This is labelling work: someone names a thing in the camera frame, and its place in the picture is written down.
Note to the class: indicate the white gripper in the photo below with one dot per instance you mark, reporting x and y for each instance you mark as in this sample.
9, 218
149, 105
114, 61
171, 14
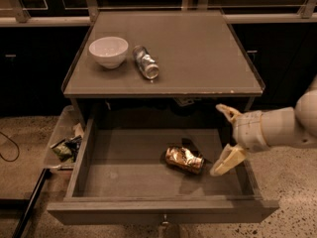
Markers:
248, 130

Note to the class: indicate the green snack bag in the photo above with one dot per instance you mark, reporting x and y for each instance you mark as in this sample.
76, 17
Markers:
67, 149

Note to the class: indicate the black floor rail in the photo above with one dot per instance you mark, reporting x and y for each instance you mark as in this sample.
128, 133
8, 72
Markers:
22, 209

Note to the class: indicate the crushed orange can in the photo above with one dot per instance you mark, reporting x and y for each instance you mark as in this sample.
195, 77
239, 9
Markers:
183, 158

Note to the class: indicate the metal drawer knob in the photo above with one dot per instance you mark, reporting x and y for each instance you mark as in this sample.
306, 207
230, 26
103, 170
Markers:
164, 220

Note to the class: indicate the grey cabinet with glass top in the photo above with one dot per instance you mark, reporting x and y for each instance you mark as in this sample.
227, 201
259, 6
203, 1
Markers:
198, 55

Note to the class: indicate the clear plastic bin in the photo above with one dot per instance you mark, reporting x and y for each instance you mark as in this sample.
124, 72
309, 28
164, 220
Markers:
67, 126

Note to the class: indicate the white bowl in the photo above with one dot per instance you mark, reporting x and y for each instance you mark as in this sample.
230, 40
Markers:
109, 52

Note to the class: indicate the crushed silver blue can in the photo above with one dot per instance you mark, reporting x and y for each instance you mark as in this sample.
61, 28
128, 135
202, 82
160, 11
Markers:
145, 63

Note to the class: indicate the open grey top drawer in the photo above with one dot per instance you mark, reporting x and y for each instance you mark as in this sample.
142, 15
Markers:
121, 175

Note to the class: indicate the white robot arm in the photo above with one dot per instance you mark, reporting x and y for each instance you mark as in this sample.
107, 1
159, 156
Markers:
295, 127

